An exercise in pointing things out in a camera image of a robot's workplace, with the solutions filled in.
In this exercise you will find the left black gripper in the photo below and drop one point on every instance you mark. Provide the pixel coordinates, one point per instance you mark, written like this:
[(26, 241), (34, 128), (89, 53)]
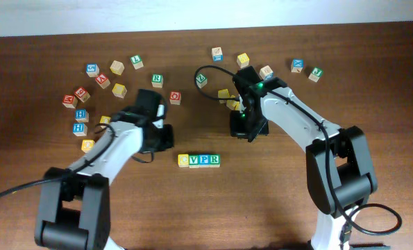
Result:
[(162, 139)]

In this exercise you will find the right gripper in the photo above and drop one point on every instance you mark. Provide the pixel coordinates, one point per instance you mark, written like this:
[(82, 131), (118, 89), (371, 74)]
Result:
[(243, 126)]

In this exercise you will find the yellow C block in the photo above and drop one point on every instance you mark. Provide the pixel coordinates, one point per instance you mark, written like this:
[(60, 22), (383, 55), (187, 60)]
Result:
[(183, 160)]

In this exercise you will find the green V block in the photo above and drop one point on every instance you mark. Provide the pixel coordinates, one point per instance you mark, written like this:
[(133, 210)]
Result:
[(193, 161)]

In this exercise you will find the green r block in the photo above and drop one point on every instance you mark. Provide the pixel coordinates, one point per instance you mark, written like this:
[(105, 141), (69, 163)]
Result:
[(215, 160), (157, 80)]

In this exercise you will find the blue P block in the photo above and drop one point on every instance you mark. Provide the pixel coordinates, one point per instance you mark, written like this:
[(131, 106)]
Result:
[(204, 160)]

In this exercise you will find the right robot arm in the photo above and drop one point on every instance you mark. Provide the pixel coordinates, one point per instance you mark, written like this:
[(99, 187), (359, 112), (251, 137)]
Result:
[(339, 168)]

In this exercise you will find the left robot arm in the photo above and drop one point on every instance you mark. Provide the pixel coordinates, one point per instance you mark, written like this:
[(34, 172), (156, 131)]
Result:
[(74, 207)]

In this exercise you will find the yellow cluster block middle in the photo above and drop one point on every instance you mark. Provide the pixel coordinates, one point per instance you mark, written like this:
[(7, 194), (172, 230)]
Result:
[(231, 103)]

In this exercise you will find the yellow cluster block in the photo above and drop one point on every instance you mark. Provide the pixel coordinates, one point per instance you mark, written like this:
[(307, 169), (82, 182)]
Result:
[(223, 95), (231, 103)]

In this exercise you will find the yellow cluster block left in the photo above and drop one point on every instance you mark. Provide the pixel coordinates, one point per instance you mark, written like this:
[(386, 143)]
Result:
[(223, 95)]

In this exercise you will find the red O block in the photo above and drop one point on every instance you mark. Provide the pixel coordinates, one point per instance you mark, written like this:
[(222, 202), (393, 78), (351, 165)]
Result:
[(175, 98)]

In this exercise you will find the yellow O block left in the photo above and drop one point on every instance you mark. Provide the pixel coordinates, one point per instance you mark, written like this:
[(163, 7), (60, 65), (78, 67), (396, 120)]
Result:
[(105, 120)]

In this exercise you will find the blue D sided block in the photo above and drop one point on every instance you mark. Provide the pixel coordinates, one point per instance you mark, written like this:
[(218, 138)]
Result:
[(266, 72)]

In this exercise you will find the yellow block upper left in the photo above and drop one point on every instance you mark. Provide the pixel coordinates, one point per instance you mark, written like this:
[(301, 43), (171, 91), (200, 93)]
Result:
[(119, 90)]

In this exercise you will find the green Z block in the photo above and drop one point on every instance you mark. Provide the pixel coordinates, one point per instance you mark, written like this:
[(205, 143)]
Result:
[(201, 80)]

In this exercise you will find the yellow block top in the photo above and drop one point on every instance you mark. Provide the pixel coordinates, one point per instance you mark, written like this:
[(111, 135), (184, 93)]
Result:
[(243, 60)]

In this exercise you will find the yellow block bottom left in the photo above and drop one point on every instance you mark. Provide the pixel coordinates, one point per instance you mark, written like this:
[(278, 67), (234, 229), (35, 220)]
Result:
[(87, 145)]

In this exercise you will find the blue sided block top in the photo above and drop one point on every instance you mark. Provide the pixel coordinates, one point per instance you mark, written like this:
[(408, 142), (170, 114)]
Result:
[(217, 54)]

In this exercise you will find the blue H block lower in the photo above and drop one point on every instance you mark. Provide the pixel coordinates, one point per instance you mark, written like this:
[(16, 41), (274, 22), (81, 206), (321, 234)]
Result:
[(79, 129)]

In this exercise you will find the blue h block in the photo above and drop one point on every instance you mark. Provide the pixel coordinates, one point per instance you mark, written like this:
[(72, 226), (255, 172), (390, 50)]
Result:
[(81, 116), (79, 129)]

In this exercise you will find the blue H block upper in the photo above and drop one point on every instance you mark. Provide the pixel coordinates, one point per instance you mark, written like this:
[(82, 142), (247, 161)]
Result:
[(81, 116)]

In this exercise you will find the blue X block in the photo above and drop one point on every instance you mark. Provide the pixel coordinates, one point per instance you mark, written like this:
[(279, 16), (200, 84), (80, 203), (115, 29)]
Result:
[(297, 65)]

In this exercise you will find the red A block far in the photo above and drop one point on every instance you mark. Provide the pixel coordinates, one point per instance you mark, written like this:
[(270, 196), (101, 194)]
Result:
[(102, 81)]

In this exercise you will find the green L block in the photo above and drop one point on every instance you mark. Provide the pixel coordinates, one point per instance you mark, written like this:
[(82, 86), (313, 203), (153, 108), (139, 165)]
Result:
[(137, 61)]

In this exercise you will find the plain wooden block left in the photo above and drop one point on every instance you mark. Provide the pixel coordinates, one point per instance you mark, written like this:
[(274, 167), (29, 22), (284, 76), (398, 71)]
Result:
[(117, 67)]

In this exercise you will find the red 9 block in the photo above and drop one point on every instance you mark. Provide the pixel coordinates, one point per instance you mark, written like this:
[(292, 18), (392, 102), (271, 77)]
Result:
[(82, 94)]

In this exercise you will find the green J block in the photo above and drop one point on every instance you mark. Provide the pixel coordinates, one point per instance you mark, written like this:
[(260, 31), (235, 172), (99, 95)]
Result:
[(315, 74)]

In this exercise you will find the red M block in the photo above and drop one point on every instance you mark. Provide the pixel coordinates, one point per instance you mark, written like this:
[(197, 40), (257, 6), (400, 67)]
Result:
[(70, 101)]

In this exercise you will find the blue S block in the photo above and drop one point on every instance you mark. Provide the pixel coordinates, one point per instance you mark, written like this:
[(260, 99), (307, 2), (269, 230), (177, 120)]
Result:
[(92, 70)]

